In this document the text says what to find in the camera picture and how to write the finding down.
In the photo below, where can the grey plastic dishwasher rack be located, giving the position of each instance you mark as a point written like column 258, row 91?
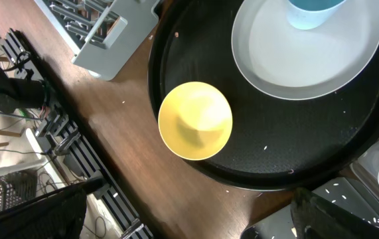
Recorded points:
column 102, row 34

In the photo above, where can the light blue plastic cup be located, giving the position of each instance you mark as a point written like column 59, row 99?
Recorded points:
column 310, row 14

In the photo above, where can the yellow bowl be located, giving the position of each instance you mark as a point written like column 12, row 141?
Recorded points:
column 195, row 121

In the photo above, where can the black aluminium rail frame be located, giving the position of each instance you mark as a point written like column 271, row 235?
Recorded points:
column 64, row 124

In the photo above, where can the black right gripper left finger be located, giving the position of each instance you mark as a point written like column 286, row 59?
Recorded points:
column 58, row 214

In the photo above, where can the black rectangular tray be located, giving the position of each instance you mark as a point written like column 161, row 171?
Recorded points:
column 348, row 194

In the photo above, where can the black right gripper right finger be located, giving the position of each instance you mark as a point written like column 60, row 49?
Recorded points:
column 314, row 217

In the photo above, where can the grey round plate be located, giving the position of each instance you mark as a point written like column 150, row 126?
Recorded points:
column 292, row 64

